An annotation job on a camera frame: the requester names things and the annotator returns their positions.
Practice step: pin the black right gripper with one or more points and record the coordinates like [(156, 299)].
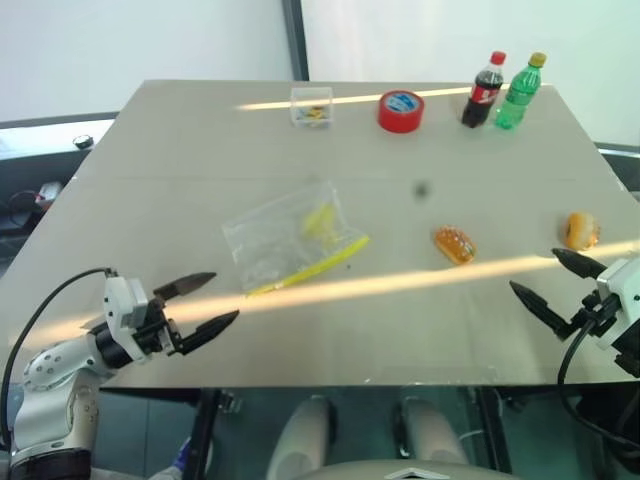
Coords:
[(595, 315)]

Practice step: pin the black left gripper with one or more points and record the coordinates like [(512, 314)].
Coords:
[(157, 332)]

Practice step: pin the clear zip bag yellow seal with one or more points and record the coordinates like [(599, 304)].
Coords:
[(280, 235)]

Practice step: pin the long sesame bread bun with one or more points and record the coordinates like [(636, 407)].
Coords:
[(455, 245)]

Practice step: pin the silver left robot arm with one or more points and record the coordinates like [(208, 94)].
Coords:
[(50, 380)]

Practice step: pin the yellow-orange blurry fruit-like object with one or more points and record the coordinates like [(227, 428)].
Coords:
[(582, 231)]

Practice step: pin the black table leg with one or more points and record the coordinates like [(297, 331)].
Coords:
[(492, 430), (205, 430)]

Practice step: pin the blue object under table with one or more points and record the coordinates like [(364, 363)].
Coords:
[(181, 456)]

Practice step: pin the grey rounded robot leg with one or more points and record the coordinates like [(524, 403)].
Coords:
[(430, 430), (302, 435)]

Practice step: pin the red and white device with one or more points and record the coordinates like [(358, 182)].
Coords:
[(50, 191)]

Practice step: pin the green bottle yellow cap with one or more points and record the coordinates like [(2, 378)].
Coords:
[(520, 95)]

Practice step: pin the small black round knob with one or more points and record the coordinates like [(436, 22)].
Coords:
[(83, 142)]

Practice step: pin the cola bottle red cap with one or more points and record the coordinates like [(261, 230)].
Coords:
[(482, 95)]

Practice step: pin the clear plastic box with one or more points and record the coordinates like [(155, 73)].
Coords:
[(312, 107)]

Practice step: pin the red tape roll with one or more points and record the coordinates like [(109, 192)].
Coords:
[(400, 112)]

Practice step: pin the grey robot torso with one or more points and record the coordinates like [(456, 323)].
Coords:
[(400, 471)]

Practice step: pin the dark window pillar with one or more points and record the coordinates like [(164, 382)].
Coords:
[(295, 40)]

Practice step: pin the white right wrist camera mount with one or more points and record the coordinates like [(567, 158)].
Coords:
[(622, 285)]

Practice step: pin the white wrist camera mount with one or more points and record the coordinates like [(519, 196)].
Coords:
[(122, 310), (622, 285)]

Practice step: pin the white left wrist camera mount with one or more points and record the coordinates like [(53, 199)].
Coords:
[(122, 310)]

